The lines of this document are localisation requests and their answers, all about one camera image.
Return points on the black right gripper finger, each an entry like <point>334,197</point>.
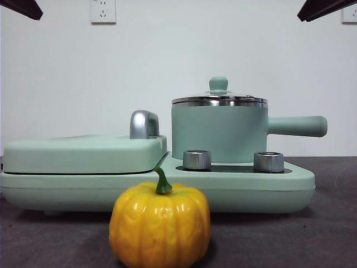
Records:
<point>323,8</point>

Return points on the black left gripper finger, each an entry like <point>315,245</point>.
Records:
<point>25,7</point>

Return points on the glass lid with green knob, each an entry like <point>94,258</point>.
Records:
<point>219,83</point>

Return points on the yellow pumpkin with green stem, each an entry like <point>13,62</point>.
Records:
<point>159,229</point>

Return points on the green hinged griddle cover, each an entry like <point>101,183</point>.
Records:
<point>78,153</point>

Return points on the silver control knob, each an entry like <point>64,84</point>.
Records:
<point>269,162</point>
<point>196,160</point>

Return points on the green breakfast machine base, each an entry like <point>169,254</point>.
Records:
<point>251,190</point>

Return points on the white wall socket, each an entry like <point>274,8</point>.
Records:
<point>350,15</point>
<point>103,12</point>

